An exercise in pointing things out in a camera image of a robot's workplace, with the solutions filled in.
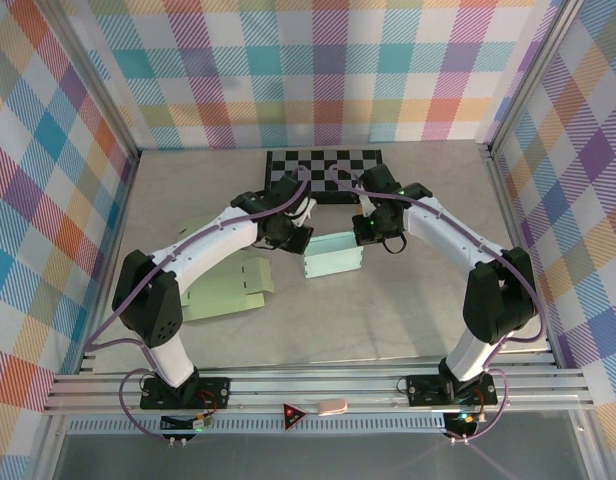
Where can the blue paper box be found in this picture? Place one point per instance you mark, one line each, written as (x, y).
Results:
(333, 262)

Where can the green paper box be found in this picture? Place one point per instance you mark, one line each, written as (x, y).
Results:
(223, 300)

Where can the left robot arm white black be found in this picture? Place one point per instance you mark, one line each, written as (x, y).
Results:
(153, 305)

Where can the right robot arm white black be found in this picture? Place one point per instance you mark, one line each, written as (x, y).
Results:
(503, 300)

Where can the black grey chessboard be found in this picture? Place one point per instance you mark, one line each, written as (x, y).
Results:
(338, 160)

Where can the red black triangle button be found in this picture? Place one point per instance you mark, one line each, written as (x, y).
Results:
(292, 414)

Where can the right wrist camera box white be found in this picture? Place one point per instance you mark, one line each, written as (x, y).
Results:
(365, 202)

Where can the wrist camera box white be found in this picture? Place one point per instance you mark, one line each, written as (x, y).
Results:
(307, 207)
(365, 202)

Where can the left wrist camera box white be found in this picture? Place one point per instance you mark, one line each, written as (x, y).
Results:
(307, 207)

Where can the aluminium side rail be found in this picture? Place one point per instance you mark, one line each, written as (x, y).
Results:
(119, 225)
(505, 200)

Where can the aluminium frame rail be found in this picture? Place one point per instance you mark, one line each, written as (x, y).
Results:
(338, 387)

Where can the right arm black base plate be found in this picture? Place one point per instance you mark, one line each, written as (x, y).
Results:
(423, 390)

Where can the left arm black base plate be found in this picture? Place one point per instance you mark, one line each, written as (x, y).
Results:
(213, 392)

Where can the aluminium frame post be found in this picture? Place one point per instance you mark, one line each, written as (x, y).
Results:
(533, 75)
(96, 80)

